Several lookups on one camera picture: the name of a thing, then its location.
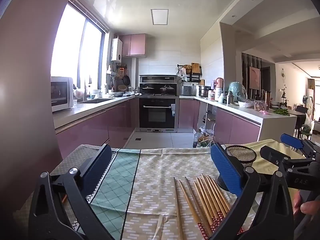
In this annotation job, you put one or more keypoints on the ceiling light panel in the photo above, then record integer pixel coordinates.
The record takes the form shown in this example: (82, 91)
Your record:
(159, 17)

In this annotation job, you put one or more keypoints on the pink wall cabinet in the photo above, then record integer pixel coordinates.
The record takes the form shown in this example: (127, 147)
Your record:
(132, 45)

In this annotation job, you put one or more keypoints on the green leafy vegetables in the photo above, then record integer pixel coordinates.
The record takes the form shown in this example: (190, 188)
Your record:
(281, 111)

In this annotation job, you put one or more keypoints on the steel mixing bowl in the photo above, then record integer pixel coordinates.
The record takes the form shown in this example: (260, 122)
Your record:
(118, 94)

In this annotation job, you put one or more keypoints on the dining table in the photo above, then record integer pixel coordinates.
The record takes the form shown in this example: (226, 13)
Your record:
(298, 112)

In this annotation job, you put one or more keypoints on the steel faucet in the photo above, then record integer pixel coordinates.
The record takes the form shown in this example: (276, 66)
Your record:
(86, 92)

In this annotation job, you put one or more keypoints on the black pot with lid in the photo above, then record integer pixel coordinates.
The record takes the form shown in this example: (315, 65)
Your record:
(166, 89)
(148, 90)

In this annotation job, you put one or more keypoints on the pink wall painting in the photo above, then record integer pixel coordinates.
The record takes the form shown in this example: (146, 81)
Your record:
(254, 78)

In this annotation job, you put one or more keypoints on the wooden cutting board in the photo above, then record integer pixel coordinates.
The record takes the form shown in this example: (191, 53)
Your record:
(196, 68)

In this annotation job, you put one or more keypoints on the clear plastic food box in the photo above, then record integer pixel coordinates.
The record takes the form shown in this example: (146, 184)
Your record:
(260, 105)

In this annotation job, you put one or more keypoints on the pink kettle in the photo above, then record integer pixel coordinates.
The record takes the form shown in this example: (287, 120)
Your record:
(219, 83)

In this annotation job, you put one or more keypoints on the black built-in oven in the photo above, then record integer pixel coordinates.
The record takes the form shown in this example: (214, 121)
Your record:
(157, 113)

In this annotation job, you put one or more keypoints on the hanging black wok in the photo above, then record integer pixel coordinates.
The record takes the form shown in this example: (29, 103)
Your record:
(126, 80)

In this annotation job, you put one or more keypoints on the white plastic bag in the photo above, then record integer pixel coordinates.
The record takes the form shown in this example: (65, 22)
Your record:
(308, 126)

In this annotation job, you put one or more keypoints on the plastic oil bottle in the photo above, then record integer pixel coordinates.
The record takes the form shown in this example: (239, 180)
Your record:
(197, 140)

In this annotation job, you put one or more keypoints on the steel stockpot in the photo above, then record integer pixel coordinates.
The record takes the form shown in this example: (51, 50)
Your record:
(204, 91)

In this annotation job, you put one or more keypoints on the brown tumbler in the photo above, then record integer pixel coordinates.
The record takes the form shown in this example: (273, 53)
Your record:
(267, 100)

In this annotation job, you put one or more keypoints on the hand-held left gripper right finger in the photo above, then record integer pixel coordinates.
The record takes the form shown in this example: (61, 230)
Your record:
(225, 167)

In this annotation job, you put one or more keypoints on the white wall water heater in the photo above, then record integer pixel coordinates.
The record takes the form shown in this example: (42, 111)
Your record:
(116, 50)

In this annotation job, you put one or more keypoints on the steel thermos bottle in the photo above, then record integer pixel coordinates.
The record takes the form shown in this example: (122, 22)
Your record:
(230, 98)

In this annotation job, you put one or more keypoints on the pink peninsula base cabinets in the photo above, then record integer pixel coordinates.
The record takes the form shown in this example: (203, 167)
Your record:
(235, 130)

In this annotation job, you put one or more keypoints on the silver rice cooker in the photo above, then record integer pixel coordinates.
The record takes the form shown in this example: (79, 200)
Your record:
(186, 90)

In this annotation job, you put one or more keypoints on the white bowl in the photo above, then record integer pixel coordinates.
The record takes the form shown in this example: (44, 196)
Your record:
(245, 104)

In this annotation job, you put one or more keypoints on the black mesh utensil holder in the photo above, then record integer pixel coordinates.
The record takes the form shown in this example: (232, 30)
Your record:
(241, 153)

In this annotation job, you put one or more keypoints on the dark dining chair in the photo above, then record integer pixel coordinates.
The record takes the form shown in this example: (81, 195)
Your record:
(301, 120)

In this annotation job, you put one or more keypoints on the teal plastic bag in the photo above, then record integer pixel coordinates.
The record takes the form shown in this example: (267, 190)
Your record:
(237, 90)

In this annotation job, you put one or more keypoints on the black wall shelf rack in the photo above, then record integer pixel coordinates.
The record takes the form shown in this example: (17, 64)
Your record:
(187, 76)

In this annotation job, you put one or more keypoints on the pale yellow cloth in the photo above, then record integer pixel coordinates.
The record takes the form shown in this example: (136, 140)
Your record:
(265, 143)

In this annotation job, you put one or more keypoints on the person's right hand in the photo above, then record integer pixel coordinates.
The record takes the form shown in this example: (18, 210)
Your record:
(310, 207)

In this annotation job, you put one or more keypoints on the white countertop oven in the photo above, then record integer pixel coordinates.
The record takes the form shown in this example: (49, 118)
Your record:
(60, 93)

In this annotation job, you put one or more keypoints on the bunch of bamboo chopsticks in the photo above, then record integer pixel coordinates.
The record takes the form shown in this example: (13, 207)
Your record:
(205, 200)

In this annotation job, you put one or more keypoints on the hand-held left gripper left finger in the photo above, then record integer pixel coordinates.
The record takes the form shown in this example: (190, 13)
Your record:
(100, 165)

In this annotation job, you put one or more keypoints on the pink base cabinets with sink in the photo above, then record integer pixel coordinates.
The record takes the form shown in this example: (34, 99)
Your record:
(100, 127)

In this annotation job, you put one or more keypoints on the black range hood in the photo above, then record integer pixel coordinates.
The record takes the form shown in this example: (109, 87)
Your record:
(160, 78)

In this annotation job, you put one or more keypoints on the wall clock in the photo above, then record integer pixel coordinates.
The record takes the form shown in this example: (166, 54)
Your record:
(283, 74)

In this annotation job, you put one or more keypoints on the steel kitchen sink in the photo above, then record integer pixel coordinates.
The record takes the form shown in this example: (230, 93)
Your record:
(96, 100)

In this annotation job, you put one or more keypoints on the beige and teal patterned tablecloth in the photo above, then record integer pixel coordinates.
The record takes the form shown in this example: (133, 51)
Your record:
(155, 180)

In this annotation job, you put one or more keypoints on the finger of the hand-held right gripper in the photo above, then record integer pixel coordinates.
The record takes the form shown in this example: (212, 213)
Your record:
(292, 141)
(271, 155)

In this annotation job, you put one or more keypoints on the plastic bags with bottles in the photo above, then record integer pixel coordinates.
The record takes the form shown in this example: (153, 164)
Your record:
(207, 140)

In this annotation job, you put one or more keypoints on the kitchen window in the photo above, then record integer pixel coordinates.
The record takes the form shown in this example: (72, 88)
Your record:
(67, 42)

